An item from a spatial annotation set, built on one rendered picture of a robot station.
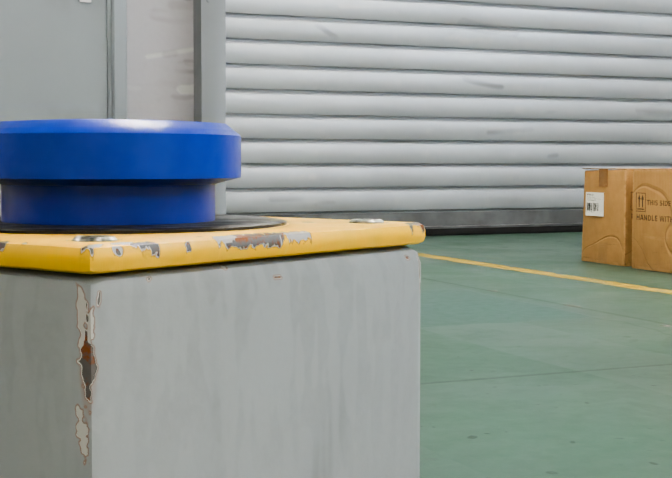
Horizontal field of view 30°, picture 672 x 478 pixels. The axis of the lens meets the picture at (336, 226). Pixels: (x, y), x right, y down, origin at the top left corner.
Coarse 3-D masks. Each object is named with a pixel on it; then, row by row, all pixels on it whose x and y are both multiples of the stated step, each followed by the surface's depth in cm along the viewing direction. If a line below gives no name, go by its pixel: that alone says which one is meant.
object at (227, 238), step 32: (0, 224) 18; (32, 224) 18; (160, 224) 18; (192, 224) 18; (224, 224) 18; (256, 224) 18; (288, 224) 19; (320, 224) 19; (352, 224) 19; (384, 224) 19; (416, 224) 20; (0, 256) 15; (32, 256) 15; (64, 256) 14; (96, 256) 14; (128, 256) 15; (160, 256) 15; (192, 256) 16; (224, 256) 16; (256, 256) 17
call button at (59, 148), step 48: (0, 144) 17; (48, 144) 17; (96, 144) 17; (144, 144) 17; (192, 144) 18; (240, 144) 19; (48, 192) 18; (96, 192) 18; (144, 192) 18; (192, 192) 18
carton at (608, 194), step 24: (600, 168) 395; (624, 168) 390; (648, 168) 391; (600, 192) 396; (624, 192) 384; (600, 216) 396; (624, 216) 384; (600, 240) 396; (624, 240) 384; (624, 264) 384
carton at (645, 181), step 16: (640, 176) 374; (656, 176) 367; (640, 192) 374; (656, 192) 367; (640, 208) 374; (656, 208) 367; (640, 224) 374; (656, 224) 367; (640, 240) 374; (656, 240) 367; (640, 256) 374; (656, 256) 367
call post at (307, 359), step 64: (320, 256) 18; (384, 256) 19; (0, 320) 15; (64, 320) 15; (128, 320) 15; (192, 320) 16; (256, 320) 17; (320, 320) 18; (384, 320) 19; (0, 384) 15; (64, 384) 15; (128, 384) 15; (192, 384) 16; (256, 384) 17; (320, 384) 18; (384, 384) 19; (0, 448) 15; (64, 448) 15; (128, 448) 15; (192, 448) 16; (256, 448) 17; (320, 448) 18; (384, 448) 19
